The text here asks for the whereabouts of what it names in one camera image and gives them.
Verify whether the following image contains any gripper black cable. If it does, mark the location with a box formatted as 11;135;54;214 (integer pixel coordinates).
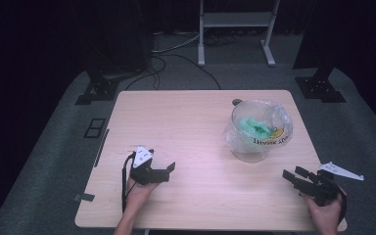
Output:
120;151;137;213
335;185;349;226

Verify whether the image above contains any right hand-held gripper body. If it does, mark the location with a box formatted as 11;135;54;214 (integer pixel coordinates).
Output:
306;161;365;208

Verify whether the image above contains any clear plastic bag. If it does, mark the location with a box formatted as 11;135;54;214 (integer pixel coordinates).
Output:
221;99;295;155

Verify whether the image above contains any grey floor cable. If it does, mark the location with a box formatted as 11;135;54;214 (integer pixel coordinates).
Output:
150;30;207;55

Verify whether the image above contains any white metal stand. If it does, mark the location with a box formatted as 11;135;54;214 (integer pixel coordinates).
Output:
197;0;281;68

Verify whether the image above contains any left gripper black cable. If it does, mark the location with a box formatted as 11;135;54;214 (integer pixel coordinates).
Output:
120;151;137;213

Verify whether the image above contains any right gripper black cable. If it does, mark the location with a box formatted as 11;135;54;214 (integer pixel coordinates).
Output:
335;185;349;226

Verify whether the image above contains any person's left hand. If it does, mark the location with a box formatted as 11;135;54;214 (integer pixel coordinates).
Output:
124;177;161;213

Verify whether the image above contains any black tape piece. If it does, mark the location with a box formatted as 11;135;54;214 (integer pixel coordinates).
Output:
73;193;96;203

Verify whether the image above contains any green crumpled wrapper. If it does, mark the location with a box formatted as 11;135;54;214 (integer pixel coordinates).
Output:
239;116;274;140

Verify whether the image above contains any clear round bin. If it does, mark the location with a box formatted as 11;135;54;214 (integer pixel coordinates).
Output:
229;143;270;164

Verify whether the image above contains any person's right hand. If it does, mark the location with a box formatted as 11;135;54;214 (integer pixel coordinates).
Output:
299;191;344;235

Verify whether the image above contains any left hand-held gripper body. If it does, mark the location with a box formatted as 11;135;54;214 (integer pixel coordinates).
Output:
129;145;171;186

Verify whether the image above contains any black floor stand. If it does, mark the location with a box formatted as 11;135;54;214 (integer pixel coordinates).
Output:
294;63;347;104
74;67;121;106

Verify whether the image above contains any coiled black cable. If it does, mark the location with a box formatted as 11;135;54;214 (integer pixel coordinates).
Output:
205;32;238;47

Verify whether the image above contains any black floor cable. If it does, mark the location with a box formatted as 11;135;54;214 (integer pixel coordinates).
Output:
124;53;222;91

